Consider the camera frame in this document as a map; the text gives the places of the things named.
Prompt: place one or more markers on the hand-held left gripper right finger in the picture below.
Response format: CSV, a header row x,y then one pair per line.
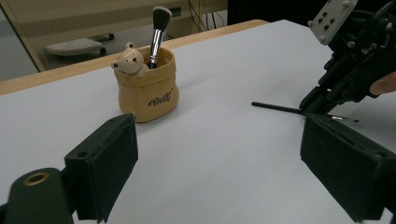
x,y
351,174

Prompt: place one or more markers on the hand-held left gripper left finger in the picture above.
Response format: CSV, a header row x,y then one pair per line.
x,y
102,168

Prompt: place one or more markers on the thin black brush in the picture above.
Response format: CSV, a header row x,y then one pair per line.
x,y
274,106

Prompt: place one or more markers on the tan bear cup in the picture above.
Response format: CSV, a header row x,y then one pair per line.
x,y
146,93

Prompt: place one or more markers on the black makeup brush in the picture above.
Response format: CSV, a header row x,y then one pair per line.
x,y
157,34

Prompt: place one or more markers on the black curtain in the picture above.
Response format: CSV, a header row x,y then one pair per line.
x,y
274,9

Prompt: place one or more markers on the wooden table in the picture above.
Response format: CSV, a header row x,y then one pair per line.
x,y
77,67

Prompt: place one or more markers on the grey footrest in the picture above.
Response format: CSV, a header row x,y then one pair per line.
x,y
74,46

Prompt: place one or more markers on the wooden desk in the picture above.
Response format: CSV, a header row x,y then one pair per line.
x,y
77,15

